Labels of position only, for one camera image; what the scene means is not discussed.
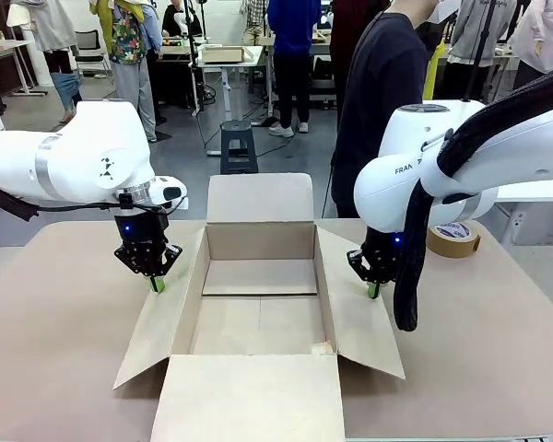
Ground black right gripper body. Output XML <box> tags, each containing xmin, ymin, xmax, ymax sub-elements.
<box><xmin>360</xmin><ymin>227</ymin><xmax>405</xmax><ymax>278</ymax></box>

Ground person in grey hoodie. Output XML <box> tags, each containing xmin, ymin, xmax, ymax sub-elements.
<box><xmin>450</xmin><ymin>0</ymin><xmax>509</xmax><ymax>70</ymax></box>

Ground white height-adjustable table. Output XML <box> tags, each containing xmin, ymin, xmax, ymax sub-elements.
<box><xmin>191</xmin><ymin>44</ymin><xmax>265</xmax><ymax>120</ymax></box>

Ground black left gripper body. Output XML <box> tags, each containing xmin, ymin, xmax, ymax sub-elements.
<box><xmin>113</xmin><ymin>209</ymin><xmax>170</xmax><ymax>253</ymax></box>

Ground black right arm cable sleeve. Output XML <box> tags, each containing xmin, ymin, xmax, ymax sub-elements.
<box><xmin>393</xmin><ymin>59</ymin><xmax>553</xmax><ymax>333</ymax></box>

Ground white desk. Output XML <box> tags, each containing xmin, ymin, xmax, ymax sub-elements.
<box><xmin>0</xmin><ymin>40</ymin><xmax>50</xmax><ymax>99</ymax></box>

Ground brown packing tape roll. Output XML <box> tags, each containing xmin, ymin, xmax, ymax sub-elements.
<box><xmin>426</xmin><ymin>220</ymin><xmax>482</xmax><ymax>260</ymax></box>

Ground black office chair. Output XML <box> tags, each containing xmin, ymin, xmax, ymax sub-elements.
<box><xmin>75</xmin><ymin>29</ymin><xmax>111</xmax><ymax>80</ymax></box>

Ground person in floral shirt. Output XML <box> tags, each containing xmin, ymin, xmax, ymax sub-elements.
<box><xmin>89</xmin><ymin>0</ymin><xmax>165</xmax><ymax>144</ymax></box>

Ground shallow wooden tray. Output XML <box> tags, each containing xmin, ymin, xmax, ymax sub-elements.
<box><xmin>201</xmin><ymin>45</ymin><xmax>253</xmax><ymax>64</ymax></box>

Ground black tripod stand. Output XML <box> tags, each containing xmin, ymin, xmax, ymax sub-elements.
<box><xmin>182</xmin><ymin>0</ymin><xmax>206</xmax><ymax>117</ymax></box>

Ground seated person in black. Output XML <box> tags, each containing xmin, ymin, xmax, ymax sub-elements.
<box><xmin>159</xmin><ymin>0</ymin><xmax>205</xmax><ymax>39</ymax></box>

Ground person in white shirt jeans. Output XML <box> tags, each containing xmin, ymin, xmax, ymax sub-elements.
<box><xmin>25</xmin><ymin>0</ymin><xmax>84</xmax><ymax>124</ymax></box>

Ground person in navy sweater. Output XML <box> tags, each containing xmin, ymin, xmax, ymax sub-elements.
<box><xmin>329</xmin><ymin>0</ymin><xmax>449</xmax><ymax>220</ymax></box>

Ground brown cardboard box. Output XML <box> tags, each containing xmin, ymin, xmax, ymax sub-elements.
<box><xmin>112</xmin><ymin>172</ymin><xmax>406</xmax><ymax>442</ymax></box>

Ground black plastic step stool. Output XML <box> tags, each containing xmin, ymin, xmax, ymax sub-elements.
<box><xmin>218</xmin><ymin>119</ymin><xmax>260</xmax><ymax>176</ymax></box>

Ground person in pink top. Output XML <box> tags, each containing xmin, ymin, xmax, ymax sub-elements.
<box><xmin>510</xmin><ymin>0</ymin><xmax>553</xmax><ymax>91</ymax></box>

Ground person in blue jacket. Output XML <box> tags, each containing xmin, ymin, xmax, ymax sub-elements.
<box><xmin>265</xmin><ymin>0</ymin><xmax>323</xmax><ymax>139</ymax></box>

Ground white side table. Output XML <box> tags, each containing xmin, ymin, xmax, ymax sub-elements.
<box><xmin>492</xmin><ymin>178</ymin><xmax>553</xmax><ymax>246</ymax></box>

